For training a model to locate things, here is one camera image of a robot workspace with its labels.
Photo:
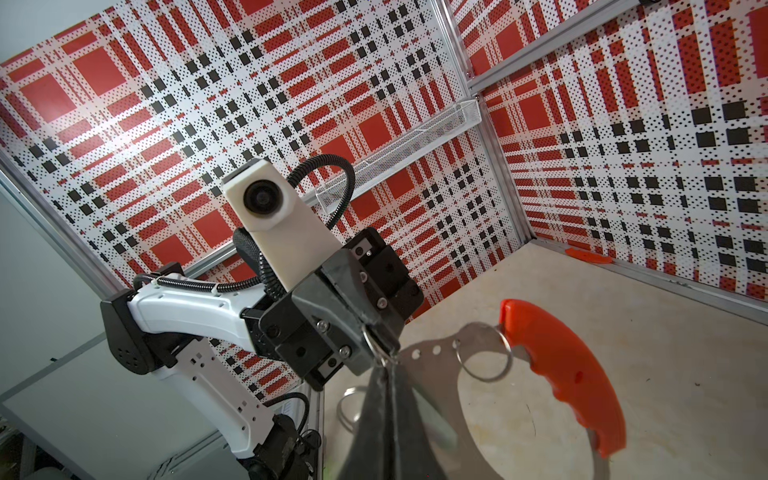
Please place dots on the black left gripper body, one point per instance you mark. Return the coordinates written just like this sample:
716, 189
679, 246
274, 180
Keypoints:
297, 342

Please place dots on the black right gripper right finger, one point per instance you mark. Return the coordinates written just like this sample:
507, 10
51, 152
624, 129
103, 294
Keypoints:
412, 455

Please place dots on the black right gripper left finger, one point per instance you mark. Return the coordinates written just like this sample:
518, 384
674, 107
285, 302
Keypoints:
370, 455

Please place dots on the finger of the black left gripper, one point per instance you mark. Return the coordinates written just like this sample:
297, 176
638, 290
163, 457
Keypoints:
354, 307

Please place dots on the metal keyring gauge red handle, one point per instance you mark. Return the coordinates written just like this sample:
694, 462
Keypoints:
479, 388

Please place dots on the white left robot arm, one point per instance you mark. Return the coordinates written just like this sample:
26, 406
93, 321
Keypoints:
166, 325

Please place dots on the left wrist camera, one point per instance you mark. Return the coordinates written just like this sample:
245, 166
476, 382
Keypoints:
294, 241

